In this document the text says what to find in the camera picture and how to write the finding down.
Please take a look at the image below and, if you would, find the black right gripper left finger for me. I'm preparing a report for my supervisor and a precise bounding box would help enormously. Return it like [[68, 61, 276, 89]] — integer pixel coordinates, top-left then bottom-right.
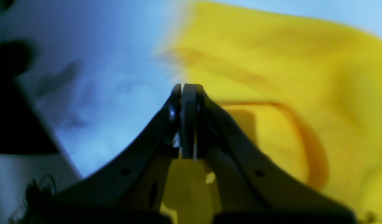
[[26, 84, 196, 224]]

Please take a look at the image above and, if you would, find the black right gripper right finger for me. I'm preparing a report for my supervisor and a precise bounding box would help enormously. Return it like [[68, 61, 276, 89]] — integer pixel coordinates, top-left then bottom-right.
[[196, 85, 356, 224]]

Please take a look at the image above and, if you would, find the yellow T-shirt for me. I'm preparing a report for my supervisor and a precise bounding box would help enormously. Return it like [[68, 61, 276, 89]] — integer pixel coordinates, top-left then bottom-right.
[[157, 0, 382, 224]]

